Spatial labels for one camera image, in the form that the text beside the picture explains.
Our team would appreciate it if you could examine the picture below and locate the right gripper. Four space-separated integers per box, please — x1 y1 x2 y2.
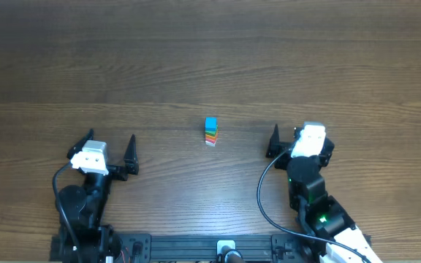
265 123 296 171

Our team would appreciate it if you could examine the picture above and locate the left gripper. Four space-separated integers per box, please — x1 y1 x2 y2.
67 128 140 183

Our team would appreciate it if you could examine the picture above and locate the blue cube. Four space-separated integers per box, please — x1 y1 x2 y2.
205 116 219 133

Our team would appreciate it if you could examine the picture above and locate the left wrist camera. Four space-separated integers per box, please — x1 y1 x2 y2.
69 140 110 176

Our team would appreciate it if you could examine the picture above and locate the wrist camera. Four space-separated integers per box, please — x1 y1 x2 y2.
290 121 327 159
69 140 110 176

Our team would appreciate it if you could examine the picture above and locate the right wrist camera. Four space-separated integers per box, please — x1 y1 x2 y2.
290 121 327 159

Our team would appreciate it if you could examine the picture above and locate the mounting rail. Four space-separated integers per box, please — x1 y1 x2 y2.
49 233 373 262

